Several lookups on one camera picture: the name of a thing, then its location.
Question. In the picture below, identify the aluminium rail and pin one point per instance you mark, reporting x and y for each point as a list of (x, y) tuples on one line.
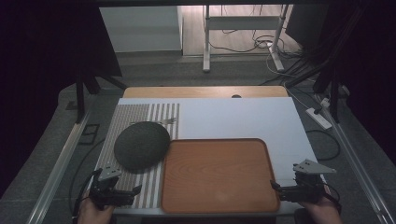
[(59, 168), (358, 158)]

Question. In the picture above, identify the person's left hand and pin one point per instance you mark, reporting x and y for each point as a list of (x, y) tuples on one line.
[(93, 211)]

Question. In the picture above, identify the person's right hand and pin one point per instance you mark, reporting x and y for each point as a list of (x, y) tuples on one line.
[(323, 212)]

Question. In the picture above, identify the striped grey placemat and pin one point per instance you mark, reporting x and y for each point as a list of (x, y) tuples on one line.
[(130, 113)]

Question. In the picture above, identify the small silver metal piece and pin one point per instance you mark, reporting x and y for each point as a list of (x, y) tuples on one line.
[(167, 120)]

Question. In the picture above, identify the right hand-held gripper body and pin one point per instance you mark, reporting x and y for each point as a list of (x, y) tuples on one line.
[(306, 183)]

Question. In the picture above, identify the brown wooden tray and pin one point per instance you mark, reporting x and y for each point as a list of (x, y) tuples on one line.
[(219, 175)]

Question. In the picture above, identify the white desk frame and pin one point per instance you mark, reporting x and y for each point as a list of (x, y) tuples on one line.
[(243, 22)]

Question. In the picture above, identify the light wooden table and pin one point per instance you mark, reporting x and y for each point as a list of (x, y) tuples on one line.
[(186, 92)]

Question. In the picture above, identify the white board sheet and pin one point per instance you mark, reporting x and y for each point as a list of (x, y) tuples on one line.
[(243, 119)]

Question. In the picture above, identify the black stand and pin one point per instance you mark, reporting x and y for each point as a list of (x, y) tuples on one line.
[(333, 93), (81, 93)]

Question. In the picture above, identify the white cabinet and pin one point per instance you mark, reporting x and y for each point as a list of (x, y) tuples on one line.
[(140, 29)]

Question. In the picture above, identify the black floor frame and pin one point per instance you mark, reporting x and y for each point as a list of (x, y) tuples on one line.
[(89, 133)]

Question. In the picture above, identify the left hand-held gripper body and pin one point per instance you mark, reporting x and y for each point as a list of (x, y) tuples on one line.
[(107, 187)]

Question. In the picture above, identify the black table grommet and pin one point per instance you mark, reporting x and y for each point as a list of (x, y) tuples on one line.
[(236, 96)]

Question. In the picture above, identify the white plug adapter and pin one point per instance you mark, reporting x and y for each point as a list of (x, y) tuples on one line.
[(325, 102)]

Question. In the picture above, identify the white power strip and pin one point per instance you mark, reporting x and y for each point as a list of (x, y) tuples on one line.
[(318, 118)]

